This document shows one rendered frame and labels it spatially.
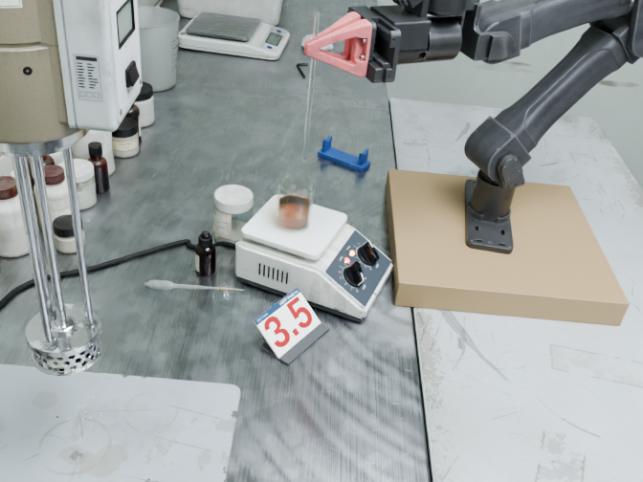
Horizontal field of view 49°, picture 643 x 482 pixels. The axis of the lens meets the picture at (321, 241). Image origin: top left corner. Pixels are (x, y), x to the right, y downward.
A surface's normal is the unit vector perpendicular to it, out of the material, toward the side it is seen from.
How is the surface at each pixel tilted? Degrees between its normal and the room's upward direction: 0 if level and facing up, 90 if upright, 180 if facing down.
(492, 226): 0
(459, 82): 90
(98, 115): 90
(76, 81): 90
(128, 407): 0
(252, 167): 0
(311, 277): 90
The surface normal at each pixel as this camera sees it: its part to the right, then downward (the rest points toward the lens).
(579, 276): 0.09, -0.82
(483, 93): -0.04, 0.57
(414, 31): 0.39, 0.56
